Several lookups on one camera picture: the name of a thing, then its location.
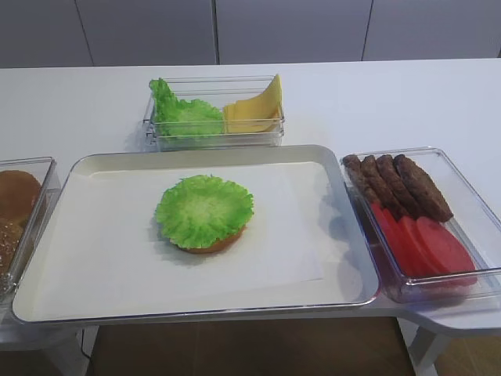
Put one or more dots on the red tomato slice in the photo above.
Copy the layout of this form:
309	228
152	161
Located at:
413	274
445	253
419	256
381	227

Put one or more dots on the green lettuce leaf on bun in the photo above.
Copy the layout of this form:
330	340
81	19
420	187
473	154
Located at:
204	201

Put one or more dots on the yellow cheese slices stack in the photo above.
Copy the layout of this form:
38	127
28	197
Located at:
255	114

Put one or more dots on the clear lettuce cheese container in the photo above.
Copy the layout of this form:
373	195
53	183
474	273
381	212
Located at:
218	92

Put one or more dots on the green lettuce leaves in container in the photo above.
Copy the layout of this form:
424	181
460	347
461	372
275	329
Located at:
180	117

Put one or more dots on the bottom bun half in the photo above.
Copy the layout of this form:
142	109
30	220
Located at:
205	241

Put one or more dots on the brown patty leftmost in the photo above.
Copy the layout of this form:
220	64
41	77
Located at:
352	166

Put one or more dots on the brown patty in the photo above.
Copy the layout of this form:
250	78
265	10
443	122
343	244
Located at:
387	170
381	188
420	185
352	166

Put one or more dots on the red tomato slice back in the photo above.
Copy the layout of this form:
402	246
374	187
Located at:
381	227

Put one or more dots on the silver metal tray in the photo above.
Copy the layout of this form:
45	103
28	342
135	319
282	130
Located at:
356	273

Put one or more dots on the white paper sheet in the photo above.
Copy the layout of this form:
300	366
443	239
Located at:
103	256

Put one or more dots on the brown patty rightmost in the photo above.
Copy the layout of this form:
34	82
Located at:
420	185

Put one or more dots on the red tomato slice front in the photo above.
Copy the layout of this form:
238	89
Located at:
419	256

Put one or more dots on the clear bun container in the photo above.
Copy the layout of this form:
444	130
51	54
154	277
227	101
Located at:
44	170

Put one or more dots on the plain orange bun half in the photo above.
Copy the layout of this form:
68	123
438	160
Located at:
19	192

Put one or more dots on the clear patty tomato container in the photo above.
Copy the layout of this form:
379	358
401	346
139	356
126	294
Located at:
473	224

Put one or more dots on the sesame bun top right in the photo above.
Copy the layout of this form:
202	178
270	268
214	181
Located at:
13	231

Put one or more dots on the sesame bun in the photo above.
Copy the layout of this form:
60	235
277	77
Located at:
13	231
5	254

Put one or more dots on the sesame bun top left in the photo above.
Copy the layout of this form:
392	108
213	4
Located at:
5	254

